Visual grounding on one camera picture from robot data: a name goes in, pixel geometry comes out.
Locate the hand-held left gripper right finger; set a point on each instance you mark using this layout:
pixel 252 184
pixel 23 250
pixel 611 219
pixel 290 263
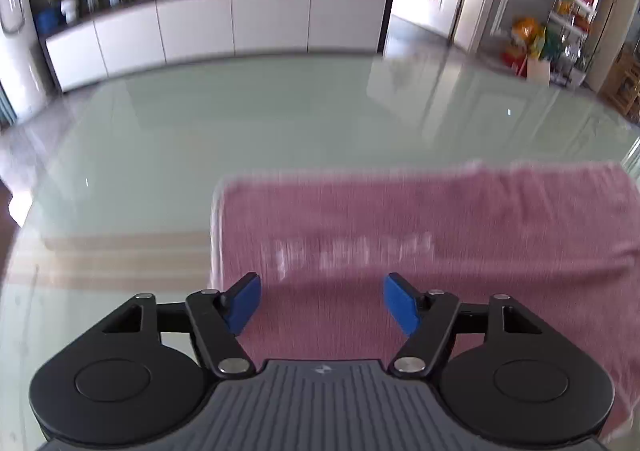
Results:
pixel 401 303

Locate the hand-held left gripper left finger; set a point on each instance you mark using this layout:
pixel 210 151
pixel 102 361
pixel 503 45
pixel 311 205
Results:
pixel 244 303

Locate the pink towel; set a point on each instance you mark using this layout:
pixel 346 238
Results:
pixel 475 221

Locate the white television cabinet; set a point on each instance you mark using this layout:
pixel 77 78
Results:
pixel 270 21

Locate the yellow bag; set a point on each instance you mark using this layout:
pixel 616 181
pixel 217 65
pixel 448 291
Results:
pixel 527 38

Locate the green bag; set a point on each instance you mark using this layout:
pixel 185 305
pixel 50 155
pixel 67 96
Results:
pixel 552 43

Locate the teal curtain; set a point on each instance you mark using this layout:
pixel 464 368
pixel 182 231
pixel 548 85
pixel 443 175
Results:
pixel 6 106

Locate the white snack shelf rack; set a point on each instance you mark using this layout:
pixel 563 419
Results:
pixel 572 21

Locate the wooden door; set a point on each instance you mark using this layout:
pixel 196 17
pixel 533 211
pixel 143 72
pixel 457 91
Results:
pixel 622 56

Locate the white standing air conditioner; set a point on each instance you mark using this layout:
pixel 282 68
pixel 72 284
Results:
pixel 20 56

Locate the blue bucket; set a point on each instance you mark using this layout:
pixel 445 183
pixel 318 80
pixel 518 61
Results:
pixel 48 20

